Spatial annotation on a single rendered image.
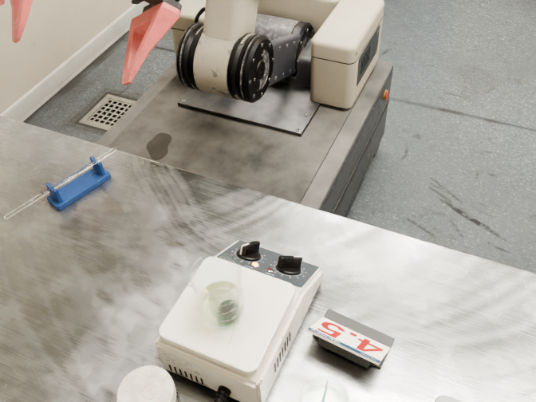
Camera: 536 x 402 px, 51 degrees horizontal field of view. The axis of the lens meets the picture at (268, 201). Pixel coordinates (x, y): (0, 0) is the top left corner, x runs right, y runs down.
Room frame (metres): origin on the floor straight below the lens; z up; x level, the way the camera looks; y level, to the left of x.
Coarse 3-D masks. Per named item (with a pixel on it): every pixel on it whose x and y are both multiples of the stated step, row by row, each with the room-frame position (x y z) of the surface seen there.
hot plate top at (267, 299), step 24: (264, 288) 0.37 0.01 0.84; (288, 288) 0.36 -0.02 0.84; (192, 312) 0.34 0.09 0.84; (264, 312) 0.33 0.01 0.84; (168, 336) 0.31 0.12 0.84; (192, 336) 0.31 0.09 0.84; (216, 336) 0.31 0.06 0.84; (240, 336) 0.31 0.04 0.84; (264, 336) 0.30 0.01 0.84; (216, 360) 0.28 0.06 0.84; (240, 360) 0.28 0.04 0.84
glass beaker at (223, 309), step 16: (208, 256) 0.36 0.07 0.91; (224, 256) 0.36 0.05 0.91; (192, 272) 0.35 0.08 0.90; (208, 272) 0.36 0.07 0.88; (224, 272) 0.36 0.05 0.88; (240, 272) 0.34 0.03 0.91; (192, 288) 0.33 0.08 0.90; (224, 288) 0.32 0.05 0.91; (240, 288) 0.33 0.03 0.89; (208, 304) 0.32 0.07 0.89; (224, 304) 0.32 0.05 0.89; (240, 304) 0.33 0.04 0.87; (208, 320) 0.32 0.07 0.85; (224, 320) 0.32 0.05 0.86; (240, 320) 0.32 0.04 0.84
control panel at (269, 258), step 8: (232, 248) 0.46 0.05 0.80; (264, 256) 0.45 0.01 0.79; (272, 256) 0.45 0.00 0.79; (248, 264) 0.42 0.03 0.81; (264, 264) 0.43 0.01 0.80; (272, 264) 0.43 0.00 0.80; (304, 264) 0.44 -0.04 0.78; (264, 272) 0.41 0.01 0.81; (272, 272) 0.41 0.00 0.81; (280, 272) 0.41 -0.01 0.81; (304, 272) 0.42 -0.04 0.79; (312, 272) 0.42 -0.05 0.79; (288, 280) 0.39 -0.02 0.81; (296, 280) 0.39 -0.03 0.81; (304, 280) 0.40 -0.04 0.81
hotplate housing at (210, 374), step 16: (320, 272) 0.43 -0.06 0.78; (304, 288) 0.38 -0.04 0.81; (304, 304) 0.37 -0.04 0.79; (288, 320) 0.34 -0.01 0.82; (288, 336) 0.33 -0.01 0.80; (160, 352) 0.31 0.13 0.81; (176, 352) 0.30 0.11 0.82; (272, 352) 0.30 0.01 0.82; (176, 368) 0.30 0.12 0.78; (192, 368) 0.29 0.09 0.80; (208, 368) 0.28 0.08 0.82; (224, 368) 0.28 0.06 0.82; (272, 368) 0.29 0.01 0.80; (208, 384) 0.29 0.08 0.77; (224, 384) 0.28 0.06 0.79; (240, 384) 0.27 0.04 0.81; (256, 384) 0.26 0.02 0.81; (272, 384) 0.28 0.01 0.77; (224, 400) 0.26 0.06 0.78; (240, 400) 0.27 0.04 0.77; (256, 400) 0.26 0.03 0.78
